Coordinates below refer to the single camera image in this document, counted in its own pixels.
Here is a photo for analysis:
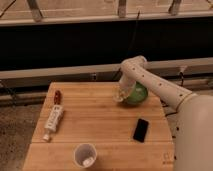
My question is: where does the black smartphone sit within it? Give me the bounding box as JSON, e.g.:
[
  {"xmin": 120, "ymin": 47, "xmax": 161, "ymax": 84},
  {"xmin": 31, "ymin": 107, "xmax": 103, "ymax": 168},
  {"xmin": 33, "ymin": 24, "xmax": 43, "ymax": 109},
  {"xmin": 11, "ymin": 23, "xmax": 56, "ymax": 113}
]
[{"xmin": 133, "ymin": 119, "xmax": 149, "ymax": 143}]

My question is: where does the clear plastic cup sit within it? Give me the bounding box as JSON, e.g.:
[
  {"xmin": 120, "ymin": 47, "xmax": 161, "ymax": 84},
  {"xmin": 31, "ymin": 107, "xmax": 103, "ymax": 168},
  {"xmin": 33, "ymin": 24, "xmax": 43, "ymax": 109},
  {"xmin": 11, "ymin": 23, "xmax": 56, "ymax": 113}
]
[{"xmin": 73, "ymin": 143, "xmax": 97, "ymax": 169}]

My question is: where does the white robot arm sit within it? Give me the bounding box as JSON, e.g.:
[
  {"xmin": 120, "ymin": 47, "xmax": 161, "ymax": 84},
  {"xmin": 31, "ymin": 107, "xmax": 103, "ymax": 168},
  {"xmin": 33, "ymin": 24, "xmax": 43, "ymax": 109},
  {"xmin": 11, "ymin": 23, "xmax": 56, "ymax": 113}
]
[{"xmin": 118, "ymin": 56, "xmax": 213, "ymax": 171}]

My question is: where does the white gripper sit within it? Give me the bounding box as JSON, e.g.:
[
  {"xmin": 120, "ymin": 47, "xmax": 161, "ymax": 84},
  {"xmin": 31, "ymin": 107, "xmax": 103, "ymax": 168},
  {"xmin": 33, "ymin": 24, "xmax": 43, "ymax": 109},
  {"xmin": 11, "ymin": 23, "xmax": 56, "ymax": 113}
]
[{"xmin": 119, "ymin": 75, "xmax": 135, "ymax": 97}]

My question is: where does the small white cup content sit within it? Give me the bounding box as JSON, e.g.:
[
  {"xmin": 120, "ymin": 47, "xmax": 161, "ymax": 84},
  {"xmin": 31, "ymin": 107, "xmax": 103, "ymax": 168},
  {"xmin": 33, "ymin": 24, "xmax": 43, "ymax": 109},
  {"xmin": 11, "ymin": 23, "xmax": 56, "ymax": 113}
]
[{"xmin": 83, "ymin": 158, "xmax": 93, "ymax": 167}]

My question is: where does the green ceramic bowl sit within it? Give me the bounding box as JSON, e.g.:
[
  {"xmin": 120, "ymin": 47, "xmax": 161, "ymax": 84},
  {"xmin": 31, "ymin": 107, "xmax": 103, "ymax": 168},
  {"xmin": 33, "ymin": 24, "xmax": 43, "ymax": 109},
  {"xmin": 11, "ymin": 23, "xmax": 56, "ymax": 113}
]
[{"xmin": 124, "ymin": 82, "xmax": 148, "ymax": 106}]

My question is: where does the red brown handled tool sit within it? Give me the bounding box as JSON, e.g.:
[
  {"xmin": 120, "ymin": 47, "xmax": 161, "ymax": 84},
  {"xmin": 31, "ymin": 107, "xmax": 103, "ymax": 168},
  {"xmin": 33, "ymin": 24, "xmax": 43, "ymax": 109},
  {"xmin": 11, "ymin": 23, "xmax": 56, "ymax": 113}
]
[{"xmin": 54, "ymin": 90, "xmax": 61, "ymax": 105}]

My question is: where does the white sponge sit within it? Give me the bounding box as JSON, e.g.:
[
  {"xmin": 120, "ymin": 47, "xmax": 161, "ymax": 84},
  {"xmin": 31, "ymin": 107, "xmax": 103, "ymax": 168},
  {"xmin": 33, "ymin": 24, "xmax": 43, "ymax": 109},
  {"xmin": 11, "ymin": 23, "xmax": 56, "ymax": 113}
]
[{"xmin": 113, "ymin": 92, "xmax": 125, "ymax": 103}]

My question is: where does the black hanging cable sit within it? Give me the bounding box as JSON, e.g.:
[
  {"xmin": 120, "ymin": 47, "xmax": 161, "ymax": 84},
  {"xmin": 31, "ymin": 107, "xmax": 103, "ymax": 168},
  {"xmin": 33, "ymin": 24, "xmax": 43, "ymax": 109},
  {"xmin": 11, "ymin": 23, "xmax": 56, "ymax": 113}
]
[{"xmin": 111, "ymin": 9, "xmax": 142, "ymax": 81}]

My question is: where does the white tube with label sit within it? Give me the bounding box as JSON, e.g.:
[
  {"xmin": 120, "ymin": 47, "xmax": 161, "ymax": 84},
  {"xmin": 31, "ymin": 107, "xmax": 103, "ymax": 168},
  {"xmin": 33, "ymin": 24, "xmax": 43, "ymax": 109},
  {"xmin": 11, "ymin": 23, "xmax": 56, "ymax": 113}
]
[{"xmin": 43, "ymin": 105, "xmax": 63, "ymax": 142}]

